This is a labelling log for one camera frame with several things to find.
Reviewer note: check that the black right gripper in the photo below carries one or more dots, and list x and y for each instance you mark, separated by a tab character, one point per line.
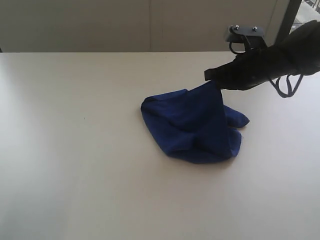
250	69

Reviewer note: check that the blue towel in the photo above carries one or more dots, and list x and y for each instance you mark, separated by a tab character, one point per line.
194	125

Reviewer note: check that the dark window frame post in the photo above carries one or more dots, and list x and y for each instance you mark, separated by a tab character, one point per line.
288	20

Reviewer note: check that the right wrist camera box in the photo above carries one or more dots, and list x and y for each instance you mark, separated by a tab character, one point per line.
245	34

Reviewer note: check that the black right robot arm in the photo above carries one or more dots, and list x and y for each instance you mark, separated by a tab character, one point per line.
297	55

